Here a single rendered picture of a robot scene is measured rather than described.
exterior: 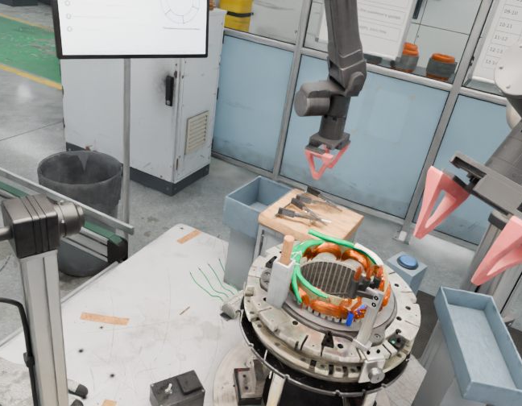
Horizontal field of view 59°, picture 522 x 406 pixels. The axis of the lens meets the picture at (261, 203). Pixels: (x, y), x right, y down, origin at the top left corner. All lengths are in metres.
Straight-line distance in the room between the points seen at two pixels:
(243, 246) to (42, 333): 0.77
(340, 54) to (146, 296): 0.77
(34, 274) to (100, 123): 3.03
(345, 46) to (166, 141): 2.26
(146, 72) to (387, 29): 1.48
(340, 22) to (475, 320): 0.66
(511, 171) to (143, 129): 2.88
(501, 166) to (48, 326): 0.48
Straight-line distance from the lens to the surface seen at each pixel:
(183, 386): 1.02
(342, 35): 0.99
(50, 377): 0.59
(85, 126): 3.60
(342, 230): 1.13
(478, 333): 1.05
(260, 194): 1.32
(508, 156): 0.51
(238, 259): 1.27
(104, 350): 1.16
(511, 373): 0.99
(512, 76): 0.47
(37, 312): 0.52
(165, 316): 1.23
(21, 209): 0.46
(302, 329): 0.79
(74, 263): 2.53
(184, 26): 1.71
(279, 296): 0.80
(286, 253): 0.75
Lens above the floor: 1.63
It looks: 29 degrees down
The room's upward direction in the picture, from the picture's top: 10 degrees clockwise
